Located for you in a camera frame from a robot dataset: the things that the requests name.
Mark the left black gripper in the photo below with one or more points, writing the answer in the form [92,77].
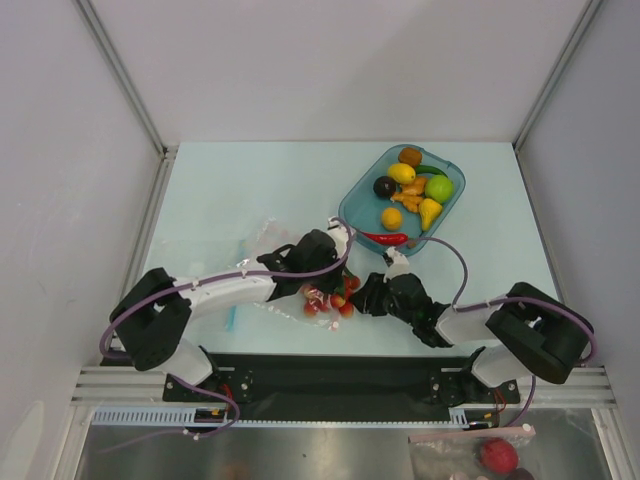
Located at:
[334,281]

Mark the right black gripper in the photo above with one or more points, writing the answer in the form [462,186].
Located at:
[382,296]

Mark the red strawberry bunch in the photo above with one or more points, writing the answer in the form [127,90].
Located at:
[331,306]

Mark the clear zip top bag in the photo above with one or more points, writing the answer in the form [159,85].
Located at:
[271,236]

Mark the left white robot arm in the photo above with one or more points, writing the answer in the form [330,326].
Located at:
[151,319]

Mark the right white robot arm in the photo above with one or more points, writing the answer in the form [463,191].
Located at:
[522,333]

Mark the red fruit in bag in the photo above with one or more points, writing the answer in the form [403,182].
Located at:
[499,456]

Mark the red chili pepper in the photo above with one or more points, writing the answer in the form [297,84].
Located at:
[388,239]

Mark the orange fruit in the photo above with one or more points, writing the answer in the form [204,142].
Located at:
[391,219]

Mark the yellow pear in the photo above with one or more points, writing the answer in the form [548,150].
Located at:
[429,211]

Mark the dark purple fruit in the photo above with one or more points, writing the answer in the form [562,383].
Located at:
[384,187]

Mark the teal plastic tray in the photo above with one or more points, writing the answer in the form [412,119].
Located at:
[362,209]

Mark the orange ginger root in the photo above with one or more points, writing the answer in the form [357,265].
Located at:
[411,195]

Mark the green apple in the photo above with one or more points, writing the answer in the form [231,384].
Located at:
[439,188]

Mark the yellow lemon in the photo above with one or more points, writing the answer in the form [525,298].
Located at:
[402,173]

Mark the green chili pepper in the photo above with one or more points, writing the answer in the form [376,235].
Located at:
[429,170]

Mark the brown kiwi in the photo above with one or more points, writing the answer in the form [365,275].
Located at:
[410,156]

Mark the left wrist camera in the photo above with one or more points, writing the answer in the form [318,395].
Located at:
[341,233]

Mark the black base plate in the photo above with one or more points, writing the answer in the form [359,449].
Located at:
[314,382]

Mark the white cable duct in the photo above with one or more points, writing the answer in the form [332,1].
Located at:
[209,417]

